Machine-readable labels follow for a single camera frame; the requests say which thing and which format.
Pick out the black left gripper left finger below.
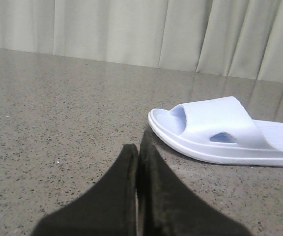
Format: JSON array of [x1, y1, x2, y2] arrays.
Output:
[[32, 144, 138, 236]]

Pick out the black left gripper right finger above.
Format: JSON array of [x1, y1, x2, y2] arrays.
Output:
[[137, 130, 250, 236]]

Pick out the light blue slipper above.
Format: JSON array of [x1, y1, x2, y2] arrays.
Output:
[[148, 96, 283, 167]]

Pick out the beige curtain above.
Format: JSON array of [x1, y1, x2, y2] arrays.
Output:
[[0, 0, 283, 83]]

